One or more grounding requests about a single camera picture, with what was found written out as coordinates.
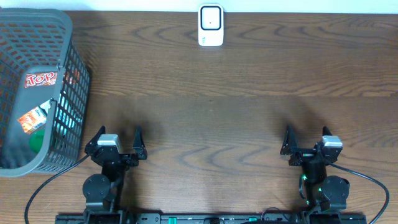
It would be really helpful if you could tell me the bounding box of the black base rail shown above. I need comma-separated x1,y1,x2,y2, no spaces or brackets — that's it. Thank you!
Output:
55,212,368,224

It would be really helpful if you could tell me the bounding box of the orange Kleenex tissue pack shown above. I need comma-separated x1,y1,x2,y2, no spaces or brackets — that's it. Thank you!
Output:
17,100,51,134

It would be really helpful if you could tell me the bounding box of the green lid jar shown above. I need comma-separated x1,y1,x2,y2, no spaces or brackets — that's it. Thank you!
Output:
29,129,45,154

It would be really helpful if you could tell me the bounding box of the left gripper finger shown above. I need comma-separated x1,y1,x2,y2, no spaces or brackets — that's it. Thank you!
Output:
133,126,147,160
85,126,106,154

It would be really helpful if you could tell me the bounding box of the red Top snack packet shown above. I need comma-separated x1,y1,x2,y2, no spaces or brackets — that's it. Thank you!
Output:
24,72,57,88

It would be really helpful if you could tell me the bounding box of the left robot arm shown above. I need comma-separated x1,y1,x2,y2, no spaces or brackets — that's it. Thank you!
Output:
83,126,147,212

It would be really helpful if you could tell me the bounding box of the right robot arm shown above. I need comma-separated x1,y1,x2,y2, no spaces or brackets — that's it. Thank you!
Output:
280,126,349,213

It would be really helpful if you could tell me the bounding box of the mint green wipes pack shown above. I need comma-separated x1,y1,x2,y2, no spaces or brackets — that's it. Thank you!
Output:
57,94,76,137

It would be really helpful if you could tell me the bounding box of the grey plastic mesh basket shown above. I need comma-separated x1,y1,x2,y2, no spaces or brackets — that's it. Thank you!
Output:
1,8,90,177

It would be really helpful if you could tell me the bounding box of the white barcode scanner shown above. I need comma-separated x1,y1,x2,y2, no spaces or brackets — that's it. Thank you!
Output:
198,4,224,47

